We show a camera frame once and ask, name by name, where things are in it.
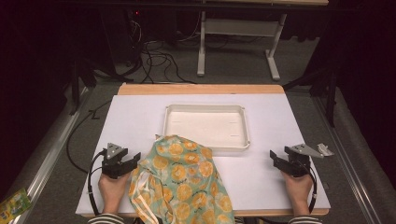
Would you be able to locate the crumpled white paper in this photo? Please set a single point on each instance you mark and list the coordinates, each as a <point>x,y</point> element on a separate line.
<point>325,150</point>

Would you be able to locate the person's right hand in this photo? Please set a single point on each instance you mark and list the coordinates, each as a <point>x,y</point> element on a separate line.
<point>298,191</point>

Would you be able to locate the white plastic tray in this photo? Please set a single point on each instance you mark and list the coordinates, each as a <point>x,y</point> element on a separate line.
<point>207,127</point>

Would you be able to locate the black stand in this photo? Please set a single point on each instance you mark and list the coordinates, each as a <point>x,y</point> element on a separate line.
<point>82,77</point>
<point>330,93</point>

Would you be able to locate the green packet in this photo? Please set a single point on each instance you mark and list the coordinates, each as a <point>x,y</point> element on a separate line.
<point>14,206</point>

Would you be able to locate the white desk frame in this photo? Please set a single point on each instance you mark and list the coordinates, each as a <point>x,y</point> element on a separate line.
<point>239,27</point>

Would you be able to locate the metal floor rail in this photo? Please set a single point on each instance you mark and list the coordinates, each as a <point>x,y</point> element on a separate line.
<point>345,161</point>
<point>49,158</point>

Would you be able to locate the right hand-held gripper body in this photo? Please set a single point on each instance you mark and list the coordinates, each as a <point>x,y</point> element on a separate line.
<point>299,161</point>

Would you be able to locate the white table mat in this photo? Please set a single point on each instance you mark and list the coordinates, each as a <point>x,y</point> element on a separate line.
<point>261,186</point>

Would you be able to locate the orange slice print fabric bag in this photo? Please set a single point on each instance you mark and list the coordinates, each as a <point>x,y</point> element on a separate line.
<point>183,186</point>

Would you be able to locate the person's left hand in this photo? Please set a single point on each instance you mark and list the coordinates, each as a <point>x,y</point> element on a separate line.
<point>112,193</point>

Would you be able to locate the dark computer tower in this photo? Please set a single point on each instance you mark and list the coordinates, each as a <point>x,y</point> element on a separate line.
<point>120,34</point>

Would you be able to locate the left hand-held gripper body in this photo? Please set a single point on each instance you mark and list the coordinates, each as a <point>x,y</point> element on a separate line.
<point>113,161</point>

